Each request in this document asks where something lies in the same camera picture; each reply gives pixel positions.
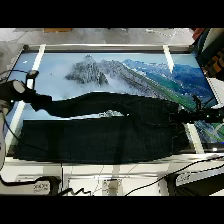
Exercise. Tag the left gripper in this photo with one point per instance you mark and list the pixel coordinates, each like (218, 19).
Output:
(41, 101)

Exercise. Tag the black pants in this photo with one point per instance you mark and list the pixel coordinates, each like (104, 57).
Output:
(110, 136)

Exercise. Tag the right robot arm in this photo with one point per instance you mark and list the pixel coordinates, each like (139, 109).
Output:
(208, 115)

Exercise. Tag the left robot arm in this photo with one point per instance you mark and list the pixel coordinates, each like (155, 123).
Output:
(13, 89)

